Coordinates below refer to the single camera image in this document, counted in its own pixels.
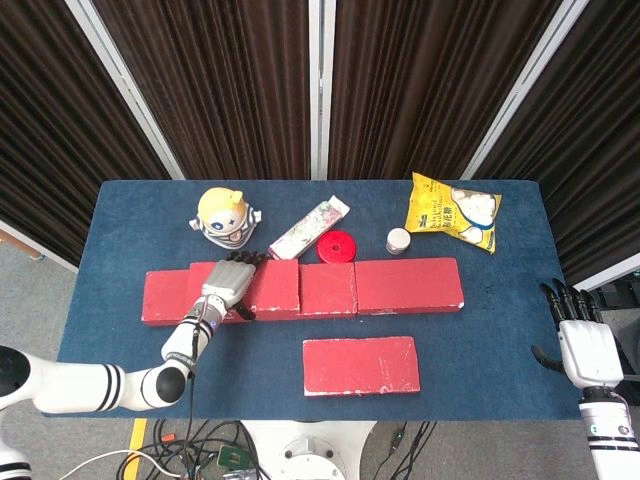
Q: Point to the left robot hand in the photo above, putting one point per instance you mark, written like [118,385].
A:
[230,280]

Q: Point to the white partition base rail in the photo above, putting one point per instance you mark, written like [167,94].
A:
[605,272]
[30,242]

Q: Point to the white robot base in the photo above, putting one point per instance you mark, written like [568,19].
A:
[310,450]

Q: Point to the dark brown curtain panel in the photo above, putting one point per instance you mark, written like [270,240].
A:
[45,125]
[595,140]
[425,85]
[215,85]

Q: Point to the yellow floor tape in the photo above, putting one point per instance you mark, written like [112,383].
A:
[136,440]

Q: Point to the blue table cloth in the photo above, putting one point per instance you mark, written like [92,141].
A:
[480,360]

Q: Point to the yellow plush toy striped shirt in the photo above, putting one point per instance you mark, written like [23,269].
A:
[222,215]

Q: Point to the green circuit board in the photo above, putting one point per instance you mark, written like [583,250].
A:
[232,457]

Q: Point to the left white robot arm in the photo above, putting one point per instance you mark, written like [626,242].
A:
[70,385]

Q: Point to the white partition post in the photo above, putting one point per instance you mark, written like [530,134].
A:
[321,90]
[127,90]
[525,90]

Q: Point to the red foam brick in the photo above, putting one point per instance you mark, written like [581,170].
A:
[162,297]
[327,290]
[360,365]
[275,290]
[407,287]

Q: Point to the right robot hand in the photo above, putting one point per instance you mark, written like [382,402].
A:
[592,352]

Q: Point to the yellow marshmallow bag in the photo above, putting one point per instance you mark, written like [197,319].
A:
[445,210]

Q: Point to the red round disc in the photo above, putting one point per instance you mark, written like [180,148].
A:
[336,247]

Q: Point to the floral toothpaste box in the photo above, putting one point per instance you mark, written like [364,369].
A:
[305,232]

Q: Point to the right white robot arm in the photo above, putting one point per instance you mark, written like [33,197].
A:
[607,435]

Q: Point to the small white jar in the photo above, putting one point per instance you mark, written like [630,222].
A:
[398,241]

